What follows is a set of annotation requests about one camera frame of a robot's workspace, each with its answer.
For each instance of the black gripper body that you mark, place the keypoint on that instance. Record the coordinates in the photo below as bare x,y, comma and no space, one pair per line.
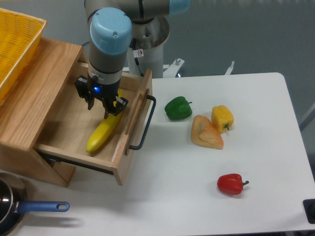
92,87

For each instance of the yellow banana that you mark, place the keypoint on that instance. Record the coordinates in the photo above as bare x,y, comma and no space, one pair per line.
102,132

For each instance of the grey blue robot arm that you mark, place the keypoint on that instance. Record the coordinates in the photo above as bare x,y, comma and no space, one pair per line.
123,32

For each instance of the open wooden top drawer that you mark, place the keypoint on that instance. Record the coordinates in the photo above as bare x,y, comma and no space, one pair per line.
70,124

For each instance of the wooden drawer cabinet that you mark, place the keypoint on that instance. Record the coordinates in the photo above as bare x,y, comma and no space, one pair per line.
25,110

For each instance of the green bell pepper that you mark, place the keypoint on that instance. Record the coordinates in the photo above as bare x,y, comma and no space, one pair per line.
178,109

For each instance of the yellow plastic basket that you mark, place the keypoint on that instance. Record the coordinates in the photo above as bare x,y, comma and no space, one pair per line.
20,35

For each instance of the orange pastry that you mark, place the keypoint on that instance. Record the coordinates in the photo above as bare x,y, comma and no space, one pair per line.
204,134

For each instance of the yellow bell pepper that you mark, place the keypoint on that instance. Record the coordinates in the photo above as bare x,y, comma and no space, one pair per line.
222,118

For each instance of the red bell pepper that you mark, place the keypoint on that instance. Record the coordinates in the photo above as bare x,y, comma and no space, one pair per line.
231,184

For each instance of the black corner object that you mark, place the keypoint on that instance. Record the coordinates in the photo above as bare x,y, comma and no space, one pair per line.
309,207

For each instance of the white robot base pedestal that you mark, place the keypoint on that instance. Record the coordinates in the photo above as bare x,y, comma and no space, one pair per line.
146,50

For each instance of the black pan blue handle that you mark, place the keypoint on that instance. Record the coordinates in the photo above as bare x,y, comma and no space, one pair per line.
14,203

